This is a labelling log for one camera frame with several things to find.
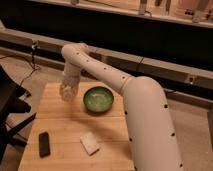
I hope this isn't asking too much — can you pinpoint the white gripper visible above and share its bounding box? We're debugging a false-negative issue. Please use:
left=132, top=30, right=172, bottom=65
left=59, top=77, right=79, bottom=101

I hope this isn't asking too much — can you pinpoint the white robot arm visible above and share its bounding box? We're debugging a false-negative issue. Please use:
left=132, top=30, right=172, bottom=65
left=60, top=43, right=184, bottom=171

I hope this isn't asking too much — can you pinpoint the green ceramic bowl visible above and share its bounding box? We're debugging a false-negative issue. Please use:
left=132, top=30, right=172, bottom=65
left=83, top=86, right=114, bottom=113

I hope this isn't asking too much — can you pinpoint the wooden table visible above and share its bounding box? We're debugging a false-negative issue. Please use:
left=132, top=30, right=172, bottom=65
left=18, top=82, right=134, bottom=171

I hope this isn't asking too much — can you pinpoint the white sponge block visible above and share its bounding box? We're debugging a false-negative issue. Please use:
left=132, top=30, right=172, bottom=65
left=80, top=132, right=100, bottom=156

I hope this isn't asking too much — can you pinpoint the black chair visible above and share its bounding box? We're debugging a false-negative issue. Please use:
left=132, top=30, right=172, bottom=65
left=0, top=65, right=35, bottom=163

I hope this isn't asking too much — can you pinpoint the black floor cable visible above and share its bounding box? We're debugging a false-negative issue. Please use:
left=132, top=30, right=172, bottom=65
left=0, top=53, right=43, bottom=88

